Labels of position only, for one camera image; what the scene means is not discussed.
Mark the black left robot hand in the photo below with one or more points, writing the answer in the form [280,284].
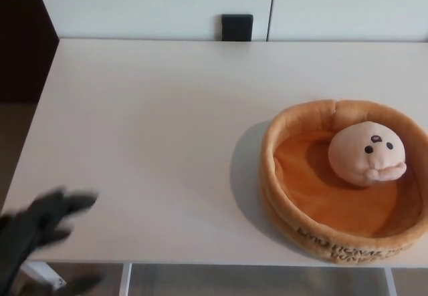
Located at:
[23,232]

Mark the beige plush dumpling toy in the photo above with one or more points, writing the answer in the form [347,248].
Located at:
[361,155]

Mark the orange round plush plate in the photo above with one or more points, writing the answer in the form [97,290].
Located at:
[311,205]

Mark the white diagonal table brace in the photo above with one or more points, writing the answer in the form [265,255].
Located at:
[41,272]

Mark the dark brown wooden panel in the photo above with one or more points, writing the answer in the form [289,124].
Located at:
[20,42]

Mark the white table leg frame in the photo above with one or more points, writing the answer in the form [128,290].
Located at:
[390,282]
[125,281]

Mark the black wall socket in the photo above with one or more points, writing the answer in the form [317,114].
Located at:
[237,27]

